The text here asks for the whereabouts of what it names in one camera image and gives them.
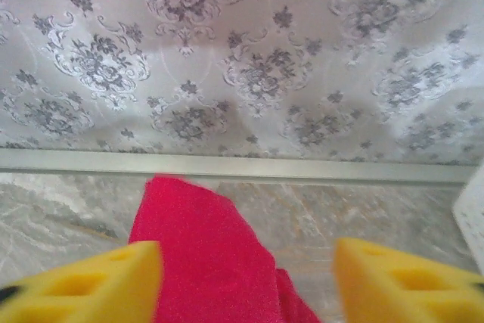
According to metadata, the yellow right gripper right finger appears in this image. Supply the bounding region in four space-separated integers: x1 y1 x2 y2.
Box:
332 238 484 323

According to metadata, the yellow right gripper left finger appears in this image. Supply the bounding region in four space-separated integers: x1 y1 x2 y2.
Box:
0 241 164 323

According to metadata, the red t-shirt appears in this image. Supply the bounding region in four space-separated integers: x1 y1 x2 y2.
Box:
128 173 322 323

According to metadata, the white perforated plastic basket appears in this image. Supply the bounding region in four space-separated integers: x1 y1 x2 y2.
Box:
455 163 484 259

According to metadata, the aluminium table end rail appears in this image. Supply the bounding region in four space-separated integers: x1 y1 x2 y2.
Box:
0 148 484 188

